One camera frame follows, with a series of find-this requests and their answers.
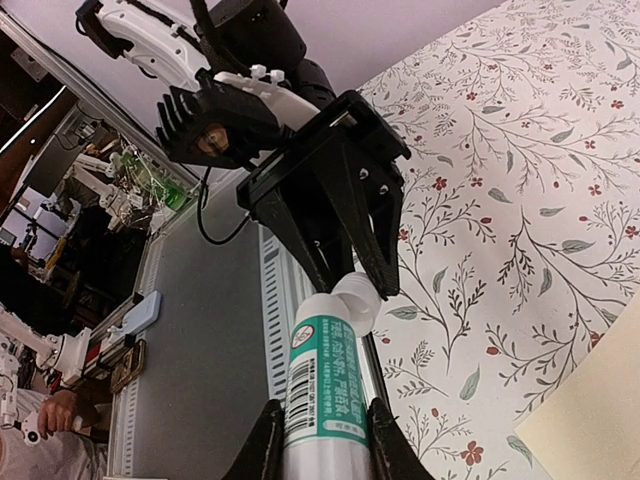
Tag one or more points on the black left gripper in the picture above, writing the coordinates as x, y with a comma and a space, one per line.
326, 152

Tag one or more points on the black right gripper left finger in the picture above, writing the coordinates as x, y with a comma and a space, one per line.
260, 456

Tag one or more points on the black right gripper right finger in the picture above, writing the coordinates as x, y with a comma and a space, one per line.
391, 455

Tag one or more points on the green white glue stick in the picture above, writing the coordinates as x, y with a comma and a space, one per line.
325, 420

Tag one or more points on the white glue stick cap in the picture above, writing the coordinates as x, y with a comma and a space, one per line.
361, 299

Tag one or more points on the cream envelope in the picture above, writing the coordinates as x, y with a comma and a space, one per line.
589, 427

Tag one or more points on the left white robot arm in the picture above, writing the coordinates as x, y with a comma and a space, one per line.
165, 48

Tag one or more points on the person's bare hand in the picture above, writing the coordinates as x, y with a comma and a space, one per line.
65, 411

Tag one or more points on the light blue phone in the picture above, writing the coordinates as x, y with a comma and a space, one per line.
143, 314

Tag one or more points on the floral patterned table mat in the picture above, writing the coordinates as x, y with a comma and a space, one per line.
519, 237

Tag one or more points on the front aluminium rail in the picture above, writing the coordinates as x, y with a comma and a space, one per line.
216, 354

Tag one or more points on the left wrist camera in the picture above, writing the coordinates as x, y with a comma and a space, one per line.
231, 119

